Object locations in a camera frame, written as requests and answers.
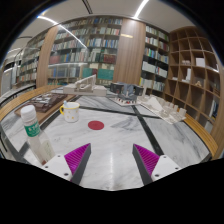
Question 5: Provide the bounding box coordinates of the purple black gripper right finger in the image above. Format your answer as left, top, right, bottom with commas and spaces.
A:
132, 143, 183, 186

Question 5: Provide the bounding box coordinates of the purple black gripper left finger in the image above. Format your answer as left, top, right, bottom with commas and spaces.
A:
42, 142, 92, 186

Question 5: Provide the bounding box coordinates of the clear plastic water bottle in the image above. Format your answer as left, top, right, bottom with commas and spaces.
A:
20, 105, 55, 165

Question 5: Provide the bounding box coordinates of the red round coaster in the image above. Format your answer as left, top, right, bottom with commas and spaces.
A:
88, 121, 104, 130

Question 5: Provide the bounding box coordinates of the white terrain model right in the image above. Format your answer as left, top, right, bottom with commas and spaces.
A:
137, 95, 186, 124

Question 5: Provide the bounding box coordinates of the brown architectural model on board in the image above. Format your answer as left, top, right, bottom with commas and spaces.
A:
25, 93, 74, 123

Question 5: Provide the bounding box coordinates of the wooden curved bench right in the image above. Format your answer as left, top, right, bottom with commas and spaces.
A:
184, 114, 218, 156

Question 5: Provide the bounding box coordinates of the wooden curved bench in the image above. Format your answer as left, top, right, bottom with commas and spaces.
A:
0, 85, 59, 121
184, 114, 218, 156

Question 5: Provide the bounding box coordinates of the white architectural model centre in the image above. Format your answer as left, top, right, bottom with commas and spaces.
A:
63, 75, 107, 96

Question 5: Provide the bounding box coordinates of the dark grey building model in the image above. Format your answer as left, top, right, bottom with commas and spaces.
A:
110, 82, 144, 101

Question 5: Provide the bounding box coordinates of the bookshelf right of column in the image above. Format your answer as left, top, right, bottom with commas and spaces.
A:
139, 24, 169, 96

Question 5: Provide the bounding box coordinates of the wooden curved bench left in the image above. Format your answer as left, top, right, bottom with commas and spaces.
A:
0, 85, 59, 121

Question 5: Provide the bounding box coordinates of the wooden cubby shelf right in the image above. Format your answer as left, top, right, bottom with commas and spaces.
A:
162, 26, 223, 134

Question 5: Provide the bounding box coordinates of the white mug yellow handle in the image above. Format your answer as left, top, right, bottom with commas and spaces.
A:
60, 102, 80, 123

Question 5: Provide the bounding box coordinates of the large wall bookshelf centre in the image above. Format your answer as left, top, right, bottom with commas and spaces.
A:
48, 16, 122, 86

